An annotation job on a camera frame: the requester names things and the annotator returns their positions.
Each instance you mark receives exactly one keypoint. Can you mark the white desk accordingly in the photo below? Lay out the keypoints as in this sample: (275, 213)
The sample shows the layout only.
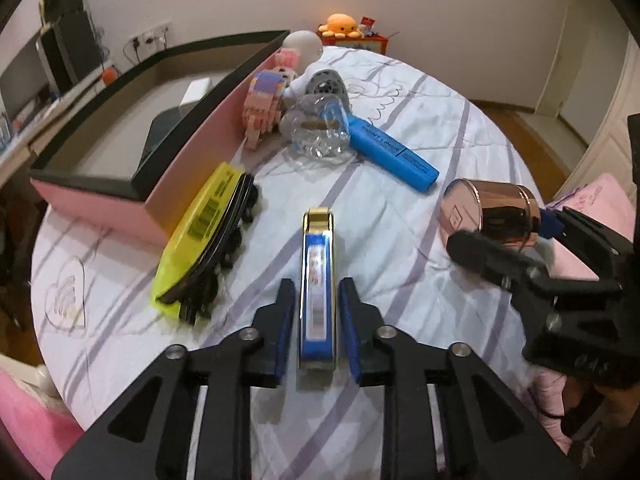
(65, 105)

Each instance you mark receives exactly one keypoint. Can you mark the small red white toy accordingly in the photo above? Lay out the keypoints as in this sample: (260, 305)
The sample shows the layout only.
(368, 22)

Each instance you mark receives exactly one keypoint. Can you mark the small white box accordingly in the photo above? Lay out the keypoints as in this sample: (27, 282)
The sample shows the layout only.
(196, 92)

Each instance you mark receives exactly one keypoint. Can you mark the white door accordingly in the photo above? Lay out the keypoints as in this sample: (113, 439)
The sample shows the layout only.
(590, 60)

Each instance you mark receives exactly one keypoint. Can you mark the black computer tower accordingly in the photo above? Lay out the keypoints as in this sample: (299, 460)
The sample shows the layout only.
(75, 50)

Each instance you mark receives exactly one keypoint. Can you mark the black computer monitor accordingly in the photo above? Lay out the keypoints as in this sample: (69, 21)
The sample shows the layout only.
(20, 80)

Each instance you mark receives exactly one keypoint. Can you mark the large pink brick toy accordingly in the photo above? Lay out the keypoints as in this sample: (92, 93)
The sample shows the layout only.
(262, 105)

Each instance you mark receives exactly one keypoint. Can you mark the blue highlighter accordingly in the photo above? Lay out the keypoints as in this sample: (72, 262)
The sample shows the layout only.
(390, 152)

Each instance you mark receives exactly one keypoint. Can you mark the grey round device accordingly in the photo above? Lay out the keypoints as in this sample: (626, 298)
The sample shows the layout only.
(327, 82)

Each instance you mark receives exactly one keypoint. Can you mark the clear bottle with red cap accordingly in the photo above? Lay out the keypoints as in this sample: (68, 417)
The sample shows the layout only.
(109, 75)

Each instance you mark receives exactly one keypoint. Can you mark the red toy crate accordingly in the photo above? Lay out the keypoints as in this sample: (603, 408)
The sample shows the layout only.
(372, 44)

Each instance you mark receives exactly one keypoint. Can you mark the yellow pack of black clips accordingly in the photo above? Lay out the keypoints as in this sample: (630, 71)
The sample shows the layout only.
(200, 230)

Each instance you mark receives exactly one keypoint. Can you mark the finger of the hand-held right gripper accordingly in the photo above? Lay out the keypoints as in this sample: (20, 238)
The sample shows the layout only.
(552, 224)
(480, 252)

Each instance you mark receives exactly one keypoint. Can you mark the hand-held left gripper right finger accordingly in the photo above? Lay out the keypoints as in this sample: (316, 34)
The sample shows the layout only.
(350, 332)

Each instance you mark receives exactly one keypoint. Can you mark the copper metal can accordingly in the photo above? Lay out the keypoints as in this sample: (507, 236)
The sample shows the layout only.
(495, 210)

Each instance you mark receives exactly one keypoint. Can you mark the pink and white plastic stool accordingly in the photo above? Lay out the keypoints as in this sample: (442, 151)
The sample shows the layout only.
(30, 420)

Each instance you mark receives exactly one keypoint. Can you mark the clear glass bottle with cork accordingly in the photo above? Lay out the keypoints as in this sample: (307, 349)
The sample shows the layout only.
(315, 135)

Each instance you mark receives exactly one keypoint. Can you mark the pink printed blanket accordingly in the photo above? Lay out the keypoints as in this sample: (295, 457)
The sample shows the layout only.
(600, 200)

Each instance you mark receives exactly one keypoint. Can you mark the white wall socket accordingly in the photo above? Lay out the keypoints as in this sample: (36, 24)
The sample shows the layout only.
(150, 35)

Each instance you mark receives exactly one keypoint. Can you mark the orange octopus plush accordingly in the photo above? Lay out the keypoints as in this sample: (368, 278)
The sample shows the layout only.
(340, 25)

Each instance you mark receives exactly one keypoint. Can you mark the pink box with black rim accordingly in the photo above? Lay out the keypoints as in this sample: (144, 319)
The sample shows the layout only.
(200, 160)

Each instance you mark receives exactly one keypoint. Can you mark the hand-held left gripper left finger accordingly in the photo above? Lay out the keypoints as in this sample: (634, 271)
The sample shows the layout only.
(284, 332)

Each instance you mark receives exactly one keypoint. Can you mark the black case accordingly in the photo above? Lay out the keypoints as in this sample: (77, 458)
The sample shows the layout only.
(160, 135)

